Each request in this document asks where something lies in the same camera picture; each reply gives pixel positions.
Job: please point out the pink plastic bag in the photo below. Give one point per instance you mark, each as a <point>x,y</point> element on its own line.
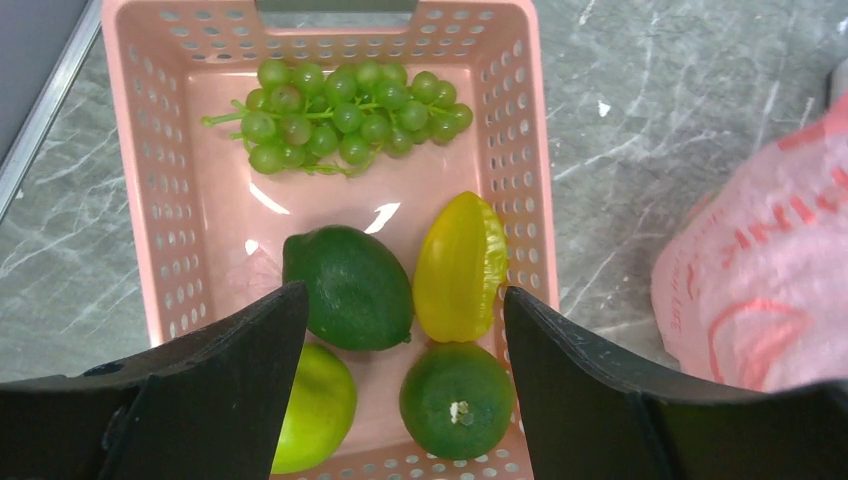
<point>752,291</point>

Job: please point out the pink plastic basket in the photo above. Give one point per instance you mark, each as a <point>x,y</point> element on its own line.
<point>209,230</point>

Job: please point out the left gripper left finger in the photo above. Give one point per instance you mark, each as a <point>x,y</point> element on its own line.
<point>206,405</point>

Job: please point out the dark green fake lime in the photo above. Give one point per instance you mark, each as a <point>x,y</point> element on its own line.
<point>456,401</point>

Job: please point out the light green fake fruit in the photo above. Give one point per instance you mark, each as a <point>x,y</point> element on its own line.
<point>320,411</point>

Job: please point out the yellow fake fruit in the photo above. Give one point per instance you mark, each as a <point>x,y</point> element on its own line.
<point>461,265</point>

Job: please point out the green fake grape bunch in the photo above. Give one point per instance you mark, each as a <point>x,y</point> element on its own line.
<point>303,119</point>

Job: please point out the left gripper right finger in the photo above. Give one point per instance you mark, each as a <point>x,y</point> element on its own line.
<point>594,410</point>

